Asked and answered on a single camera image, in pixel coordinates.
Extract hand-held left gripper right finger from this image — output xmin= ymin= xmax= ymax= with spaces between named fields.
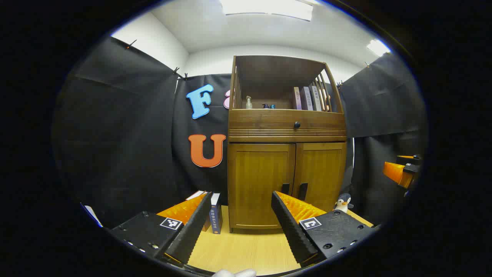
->
xmin=271 ymin=191 xmax=377 ymax=267

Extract small ceiling light panel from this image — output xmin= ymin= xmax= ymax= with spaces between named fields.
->
xmin=366 ymin=39 xmax=392 ymax=57

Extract wooden double-door shoe cabinet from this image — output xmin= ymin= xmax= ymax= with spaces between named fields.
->
xmin=227 ymin=55 xmax=347 ymax=234

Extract penguin plush toy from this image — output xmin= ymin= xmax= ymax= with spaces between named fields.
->
xmin=333 ymin=193 xmax=354 ymax=214

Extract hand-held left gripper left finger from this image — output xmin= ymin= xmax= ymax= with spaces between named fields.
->
xmin=110 ymin=192 xmax=213 ymax=266

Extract upright white book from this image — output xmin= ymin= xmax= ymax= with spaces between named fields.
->
xmin=310 ymin=85 xmax=323 ymax=112

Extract white thin sheet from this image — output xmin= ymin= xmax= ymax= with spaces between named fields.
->
xmin=80 ymin=202 xmax=104 ymax=228

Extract large ceiling light panel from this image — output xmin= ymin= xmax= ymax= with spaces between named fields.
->
xmin=220 ymin=0 xmax=314 ymax=22

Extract wooden shoe cabinet door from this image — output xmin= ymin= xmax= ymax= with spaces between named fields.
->
xmin=293 ymin=142 xmax=347 ymax=213
xmin=228 ymin=144 xmax=296 ymax=230

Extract dark blue book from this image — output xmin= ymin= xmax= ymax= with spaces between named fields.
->
xmin=209 ymin=193 xmax=223 ymax=235

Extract wooden cabinet drawer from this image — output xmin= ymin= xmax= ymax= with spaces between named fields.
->
xmin=228 ymin=109 xmax=347 ymax=138

